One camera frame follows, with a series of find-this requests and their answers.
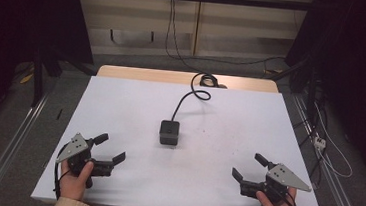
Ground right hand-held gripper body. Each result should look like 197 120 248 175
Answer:
238 159 315 206

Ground left hand-held gripper black cable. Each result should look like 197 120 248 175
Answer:
51 141 69 202

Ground black cube power adapter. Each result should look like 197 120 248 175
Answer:
157 119 181 147

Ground yellow floor tape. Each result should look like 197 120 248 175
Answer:
263 67 284 77
19 71 36 86

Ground white floor cable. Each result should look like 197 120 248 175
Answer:
307 102 359 180

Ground person's left hand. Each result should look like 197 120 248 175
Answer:
57 158 96 203

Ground white power strip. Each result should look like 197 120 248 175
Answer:
312 135 328 153

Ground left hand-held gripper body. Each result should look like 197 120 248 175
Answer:
53 130 117 192

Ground hand-held gripper black cable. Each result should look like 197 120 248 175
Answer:
270 185 304 206
51 141 69 202

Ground black hanging wall cables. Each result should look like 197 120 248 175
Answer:
163 0 291 72

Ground aluminium floor rail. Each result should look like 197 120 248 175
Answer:
0 89 51 206
282 93 366 206

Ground right hand-held gripper black cable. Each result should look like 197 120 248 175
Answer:
270 185 304 206

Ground black power adapter cable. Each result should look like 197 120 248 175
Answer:
170 69 229 128

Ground black curtain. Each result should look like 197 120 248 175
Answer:
0 0 100 156
273 0 366 192

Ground black metal stand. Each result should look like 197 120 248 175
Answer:
29 48 49 109
298 56 321 131

